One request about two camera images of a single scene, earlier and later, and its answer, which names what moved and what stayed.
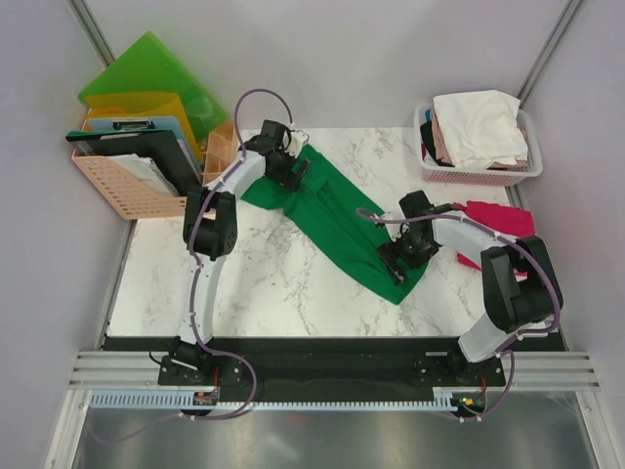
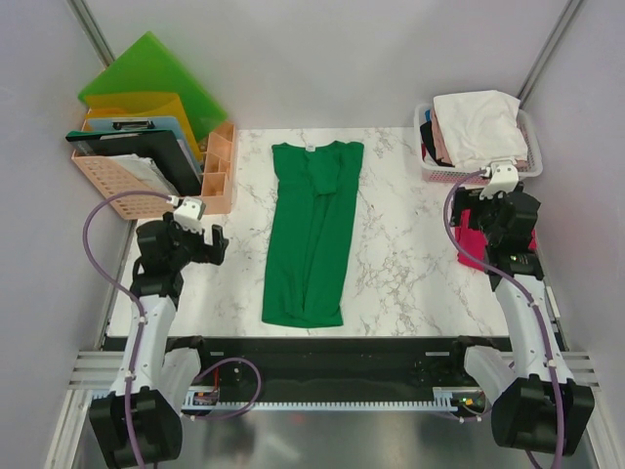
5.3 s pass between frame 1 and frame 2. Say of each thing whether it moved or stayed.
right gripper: moved
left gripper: moved
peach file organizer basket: stayed
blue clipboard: stayed
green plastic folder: stayed
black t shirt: stayed
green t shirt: moved
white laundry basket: stayed
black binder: stayed
